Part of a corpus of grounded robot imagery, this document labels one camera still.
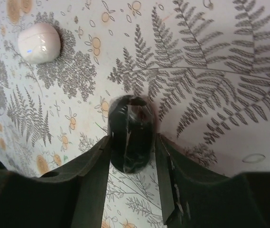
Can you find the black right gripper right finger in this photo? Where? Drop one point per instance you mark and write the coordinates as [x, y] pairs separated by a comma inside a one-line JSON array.
[[193, 196]]

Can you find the black earbud charging case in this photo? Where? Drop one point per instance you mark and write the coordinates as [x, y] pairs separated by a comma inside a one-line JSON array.
[[131, 126]]

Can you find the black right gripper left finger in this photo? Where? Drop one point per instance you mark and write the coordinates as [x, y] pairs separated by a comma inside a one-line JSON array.
[[71, 196]]

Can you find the white earbud charging case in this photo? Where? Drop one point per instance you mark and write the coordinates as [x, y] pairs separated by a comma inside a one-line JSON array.
[[39, 43]]

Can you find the floral patterned table mat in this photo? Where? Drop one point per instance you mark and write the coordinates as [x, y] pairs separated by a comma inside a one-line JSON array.
[[204, 65]]

